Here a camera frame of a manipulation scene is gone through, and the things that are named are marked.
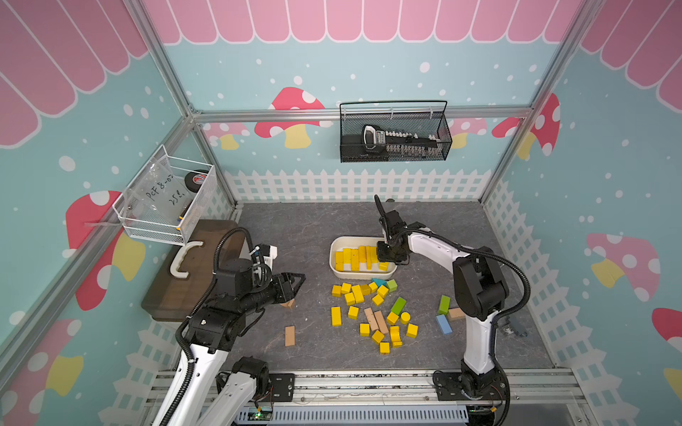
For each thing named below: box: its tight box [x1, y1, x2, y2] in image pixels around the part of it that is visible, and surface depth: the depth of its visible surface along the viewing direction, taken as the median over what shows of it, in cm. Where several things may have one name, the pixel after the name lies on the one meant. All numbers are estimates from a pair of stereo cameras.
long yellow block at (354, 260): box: [350, 248, 360, 272], surface depth 102 cm
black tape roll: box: [184, 171, 208, 193], surface depth 82 cm
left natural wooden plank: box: [364, 307, 379, 332], surface depth 88 cm
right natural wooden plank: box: [373, 310, 389, 335], surface depth 87 cm
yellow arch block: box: [389, 325, 404, 348], surface depth 85 cm
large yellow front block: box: [331, 306, 342, 327], surface depth 89 cm
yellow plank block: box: [342, 248, 352, 265], surface depth 102 cm
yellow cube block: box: [348, 306, 360, 321], surface depth 89 cm
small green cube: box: [386, 278, 398, 293], surface depth 94 cm
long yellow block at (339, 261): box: [334, 251, 344, 272], surface depth 101 cm
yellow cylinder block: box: [357, 245, 367, 264], surface depth 103 cm
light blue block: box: [436, 314, 453, 335], surface depth 87 cm
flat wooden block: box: [285, 325, 296, 348], surface depth 85 cm
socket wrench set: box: [362, 124, 443, 158], surface depth 91 cm
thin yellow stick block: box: [364, 245, 373, 271], surface depth 101 cm
